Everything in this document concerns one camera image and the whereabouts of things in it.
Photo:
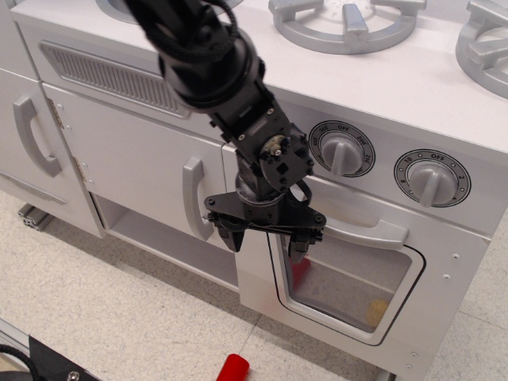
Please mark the grey middle control knob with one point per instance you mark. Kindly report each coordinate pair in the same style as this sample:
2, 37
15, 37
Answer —
342, 149

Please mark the silver middle door handle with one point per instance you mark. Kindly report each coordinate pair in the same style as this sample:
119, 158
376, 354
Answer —
192, 175

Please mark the yellow toy corn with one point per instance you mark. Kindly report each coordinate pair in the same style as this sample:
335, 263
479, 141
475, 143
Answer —
375, 311

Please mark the silver left door handle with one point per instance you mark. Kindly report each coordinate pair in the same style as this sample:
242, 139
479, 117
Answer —
24, 112

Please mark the white left cabinet door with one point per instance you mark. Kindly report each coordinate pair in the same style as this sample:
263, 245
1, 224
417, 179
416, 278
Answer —
63, 196

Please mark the orange plastic cup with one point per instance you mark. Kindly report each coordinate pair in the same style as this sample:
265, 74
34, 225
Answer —
296, 274

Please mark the red cylinder on floor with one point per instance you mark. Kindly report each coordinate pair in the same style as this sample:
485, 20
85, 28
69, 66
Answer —
235, 368

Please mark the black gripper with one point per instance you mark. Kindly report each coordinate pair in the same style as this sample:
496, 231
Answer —
285, 215

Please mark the silver oven door handle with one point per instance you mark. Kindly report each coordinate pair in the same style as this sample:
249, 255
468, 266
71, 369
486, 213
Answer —
382, 235

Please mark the silver sink basin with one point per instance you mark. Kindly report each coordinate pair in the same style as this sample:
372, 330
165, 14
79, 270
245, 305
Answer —
119, 9

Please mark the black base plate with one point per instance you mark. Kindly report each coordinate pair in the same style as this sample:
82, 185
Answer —
54, 366

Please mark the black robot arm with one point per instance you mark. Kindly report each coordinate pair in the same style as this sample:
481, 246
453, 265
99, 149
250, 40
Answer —
212, 68

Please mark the grey control knob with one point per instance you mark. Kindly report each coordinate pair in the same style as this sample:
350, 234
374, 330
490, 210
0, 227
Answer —
432, 178
342, 149

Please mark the aluminium extrusion rail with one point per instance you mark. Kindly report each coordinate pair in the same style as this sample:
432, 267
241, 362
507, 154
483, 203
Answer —
34, 218

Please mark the white toy kitchen cabinet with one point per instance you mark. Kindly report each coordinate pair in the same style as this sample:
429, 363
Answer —
149, 302

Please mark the silver stove burner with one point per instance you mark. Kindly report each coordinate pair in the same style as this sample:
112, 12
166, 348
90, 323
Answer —
346, 27
482, 43

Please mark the grey right control knob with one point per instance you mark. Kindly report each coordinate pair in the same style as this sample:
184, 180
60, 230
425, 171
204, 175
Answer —
432, 178

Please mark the silver right stove burner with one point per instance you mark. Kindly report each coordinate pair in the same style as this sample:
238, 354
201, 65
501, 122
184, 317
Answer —
482, 43

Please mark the white oven door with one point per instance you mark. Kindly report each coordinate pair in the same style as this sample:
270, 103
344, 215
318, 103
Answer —
424, 282

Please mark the white middle cabinet door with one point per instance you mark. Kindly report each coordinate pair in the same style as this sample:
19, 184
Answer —
137, 163

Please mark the silver centre stove burner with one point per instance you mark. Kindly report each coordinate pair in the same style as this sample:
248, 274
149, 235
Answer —
346, 27

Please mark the white cabinet door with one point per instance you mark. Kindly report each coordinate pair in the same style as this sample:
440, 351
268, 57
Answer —
137, 163
63, 196

